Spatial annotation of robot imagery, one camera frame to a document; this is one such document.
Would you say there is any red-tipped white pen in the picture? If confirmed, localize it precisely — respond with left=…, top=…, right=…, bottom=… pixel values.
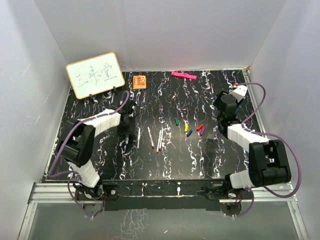
left=147, top=126, right=155, bottom=149

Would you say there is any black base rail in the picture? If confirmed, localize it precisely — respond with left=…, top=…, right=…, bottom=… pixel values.
left=73, top=179, right=252, bottom=211

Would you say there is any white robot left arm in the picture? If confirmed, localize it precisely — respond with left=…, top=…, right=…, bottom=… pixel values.
left=61, top=100, right=137, bottom=200

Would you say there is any small wooden-framed whiteboard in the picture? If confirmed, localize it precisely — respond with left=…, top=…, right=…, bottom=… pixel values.
left=65, top=52, right=125, bottom=100

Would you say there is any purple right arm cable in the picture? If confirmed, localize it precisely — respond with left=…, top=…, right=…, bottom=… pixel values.
left=231, top=82, right=303, bottom=218

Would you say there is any green-tipped white pen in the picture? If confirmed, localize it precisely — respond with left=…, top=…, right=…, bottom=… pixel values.
left=136, top=127, right=141, bottom=150

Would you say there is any aluminium frame rail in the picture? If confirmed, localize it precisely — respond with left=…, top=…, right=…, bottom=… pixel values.
left=243, top=69, right=310, bottom=240

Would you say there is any purple-tipped white pen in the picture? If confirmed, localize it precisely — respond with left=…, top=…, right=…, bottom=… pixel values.
left=158, top=128, right=164, bottom=151

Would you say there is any purple pen cap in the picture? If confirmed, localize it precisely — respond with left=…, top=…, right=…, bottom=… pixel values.
left=199, top=127, right=205, bottom=136

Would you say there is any red pen cap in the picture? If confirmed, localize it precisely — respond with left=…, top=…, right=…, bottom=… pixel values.
left=196, top=124, right=204, bottom=131

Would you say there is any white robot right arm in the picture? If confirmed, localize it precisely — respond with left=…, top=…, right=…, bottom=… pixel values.
left=214, top=91, right=292, bottom=199

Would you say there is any pink plastic clip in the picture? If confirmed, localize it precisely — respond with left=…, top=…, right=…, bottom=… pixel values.
left=171, top=71, right=197, bottom=80

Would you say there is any green pen cap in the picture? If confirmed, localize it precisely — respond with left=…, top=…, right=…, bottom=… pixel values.
left=174, top=118, right=179, bottom=126

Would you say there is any yellow pen cap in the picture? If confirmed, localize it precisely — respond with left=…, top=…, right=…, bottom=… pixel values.
left=184, top=124, right=189, bottom=133

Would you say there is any blue-tipped white pen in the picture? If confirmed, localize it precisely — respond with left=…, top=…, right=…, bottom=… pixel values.
left=125, top=135, right=130, bottom=146

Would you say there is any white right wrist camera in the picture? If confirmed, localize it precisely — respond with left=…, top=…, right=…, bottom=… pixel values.
left=229, top=84, right=248, bottom=102

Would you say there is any yellow-tipped white pen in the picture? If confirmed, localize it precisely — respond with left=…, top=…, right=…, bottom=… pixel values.
left=156, top=129, right=162, bottom=153

